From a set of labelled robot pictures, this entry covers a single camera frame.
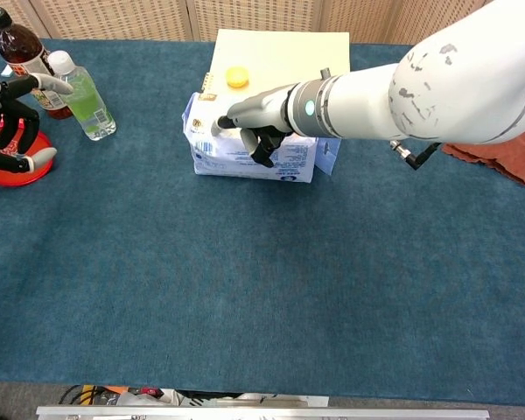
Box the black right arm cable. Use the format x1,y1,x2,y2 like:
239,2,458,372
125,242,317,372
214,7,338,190
388,139,443,172

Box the pale yellow spiral notebook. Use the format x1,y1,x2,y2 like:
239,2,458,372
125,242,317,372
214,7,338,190
203,28,351,116

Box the white plastic bag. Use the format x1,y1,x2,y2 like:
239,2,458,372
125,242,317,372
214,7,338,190
113,388,187,407

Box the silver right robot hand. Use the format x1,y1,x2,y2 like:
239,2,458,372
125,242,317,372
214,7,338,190
211,83,299,170

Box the brown folded cloth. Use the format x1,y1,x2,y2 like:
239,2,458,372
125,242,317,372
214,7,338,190
441,108,525,187

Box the beige lattice folding screen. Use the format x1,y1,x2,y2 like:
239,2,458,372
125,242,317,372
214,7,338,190
0,0,495,46

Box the clear plastic water bottle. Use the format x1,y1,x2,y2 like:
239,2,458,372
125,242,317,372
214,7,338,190
47,50,117,142

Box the dark tea bottle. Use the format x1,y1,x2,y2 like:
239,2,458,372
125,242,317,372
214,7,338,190
0,6,75,121

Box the black cables under table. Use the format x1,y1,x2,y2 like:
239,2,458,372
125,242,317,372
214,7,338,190
59,384,115,406

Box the white tissue pack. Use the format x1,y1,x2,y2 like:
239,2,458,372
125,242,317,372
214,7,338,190
181,89,345,185

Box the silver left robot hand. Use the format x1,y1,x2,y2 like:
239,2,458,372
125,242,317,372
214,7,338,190
0,73,75,174

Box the aluminium profile rail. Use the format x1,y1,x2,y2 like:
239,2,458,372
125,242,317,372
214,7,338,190
35,405,491,420

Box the yellow bottle cap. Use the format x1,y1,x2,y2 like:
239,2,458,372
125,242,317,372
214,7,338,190
225,65,250,89

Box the teal felt table cover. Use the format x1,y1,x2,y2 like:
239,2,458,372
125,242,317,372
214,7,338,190
0,37,525,402

